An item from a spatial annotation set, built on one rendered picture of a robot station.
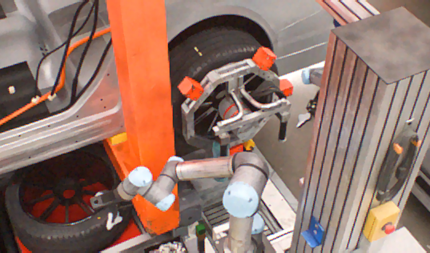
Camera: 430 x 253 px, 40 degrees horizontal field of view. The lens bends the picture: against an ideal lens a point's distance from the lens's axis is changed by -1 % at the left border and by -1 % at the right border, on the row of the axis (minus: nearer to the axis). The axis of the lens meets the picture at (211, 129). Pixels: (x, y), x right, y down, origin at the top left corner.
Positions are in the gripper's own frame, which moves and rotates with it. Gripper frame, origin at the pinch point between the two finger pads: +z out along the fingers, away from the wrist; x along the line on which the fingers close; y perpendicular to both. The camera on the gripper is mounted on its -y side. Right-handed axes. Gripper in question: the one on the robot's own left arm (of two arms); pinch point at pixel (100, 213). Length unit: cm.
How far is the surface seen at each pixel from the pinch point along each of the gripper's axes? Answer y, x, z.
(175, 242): 49, -15, 27
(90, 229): 24, 10, 55
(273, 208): 137, -9, 43
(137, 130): 12.0, 21.1, -28.5
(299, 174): 172, 8, 43
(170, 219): 49, -4, 24
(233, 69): 81, 48, -27
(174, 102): 59, 47, -2
